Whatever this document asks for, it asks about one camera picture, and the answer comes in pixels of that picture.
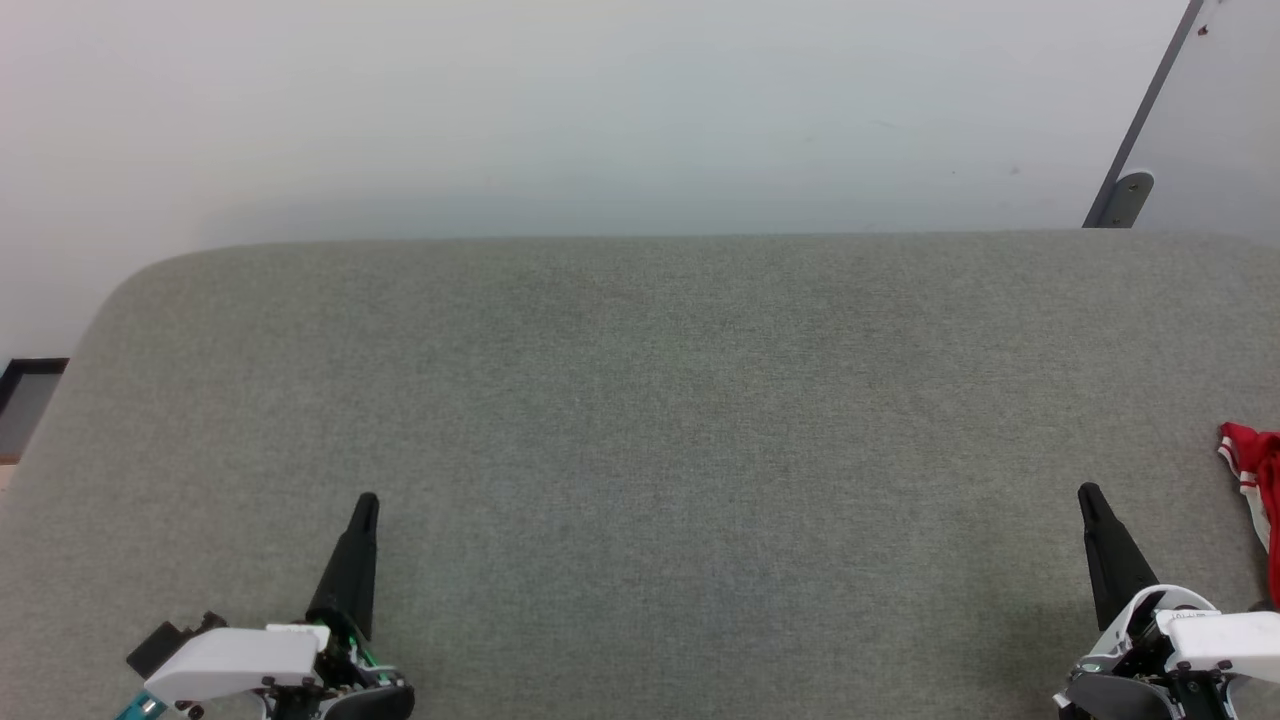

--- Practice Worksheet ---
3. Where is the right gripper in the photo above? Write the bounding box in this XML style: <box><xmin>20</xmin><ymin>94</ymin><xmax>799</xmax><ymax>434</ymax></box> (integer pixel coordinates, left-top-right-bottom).
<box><xmin>1055</xmin><ymin>483</ymin><xmax>1280</xmax><ymax>720</ymax></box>

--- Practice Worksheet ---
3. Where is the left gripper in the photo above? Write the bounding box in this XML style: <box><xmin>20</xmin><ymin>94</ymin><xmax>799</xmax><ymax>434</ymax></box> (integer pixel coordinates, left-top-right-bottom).
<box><xmin>145</xmin><ymin>492</ymin><xmax>416</xmax><ymax>720</ymax></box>

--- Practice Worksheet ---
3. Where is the red white sports jersey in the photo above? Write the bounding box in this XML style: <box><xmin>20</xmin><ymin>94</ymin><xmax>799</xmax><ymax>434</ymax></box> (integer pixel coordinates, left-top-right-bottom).
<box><xmin>1217</xmin><ymin>422</ymin><xmax>1280</xmax><ymax>609</ymax></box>

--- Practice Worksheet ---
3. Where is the dark framed floor object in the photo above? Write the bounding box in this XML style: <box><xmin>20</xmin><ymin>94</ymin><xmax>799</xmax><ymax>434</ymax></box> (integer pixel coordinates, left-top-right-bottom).
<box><xmin>0</xmin><ymin>358</ymin><xmax>69</xmax><ymax>463</ymax></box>

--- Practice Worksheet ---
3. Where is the white panel with grey edge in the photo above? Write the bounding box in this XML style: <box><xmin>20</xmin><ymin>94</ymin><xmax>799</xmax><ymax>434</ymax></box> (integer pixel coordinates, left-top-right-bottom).
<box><xmin>1083</xmin><ymin>0</ymin><xmax>1280</xmax><ymax>241</ymax></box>

